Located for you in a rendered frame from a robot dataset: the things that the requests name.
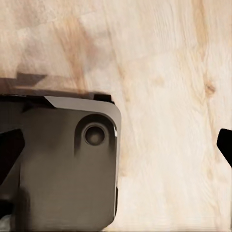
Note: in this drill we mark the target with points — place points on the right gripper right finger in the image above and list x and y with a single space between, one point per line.
224 143

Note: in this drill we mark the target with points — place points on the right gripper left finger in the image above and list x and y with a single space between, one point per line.
12 143

